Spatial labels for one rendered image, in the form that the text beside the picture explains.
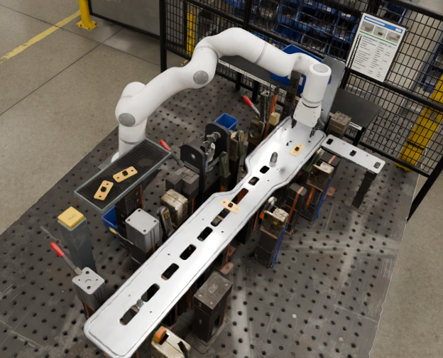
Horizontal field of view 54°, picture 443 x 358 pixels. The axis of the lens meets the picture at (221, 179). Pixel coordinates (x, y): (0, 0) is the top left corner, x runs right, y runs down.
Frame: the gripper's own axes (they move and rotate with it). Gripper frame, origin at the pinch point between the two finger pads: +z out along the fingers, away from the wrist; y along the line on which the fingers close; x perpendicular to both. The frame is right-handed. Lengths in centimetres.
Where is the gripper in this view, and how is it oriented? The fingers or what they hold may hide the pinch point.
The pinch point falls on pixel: (302, 129)
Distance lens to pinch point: 195.5
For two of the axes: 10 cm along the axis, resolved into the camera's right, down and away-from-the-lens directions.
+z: -0.8, 6.7, 7.4
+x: 5.8, -5.7, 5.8
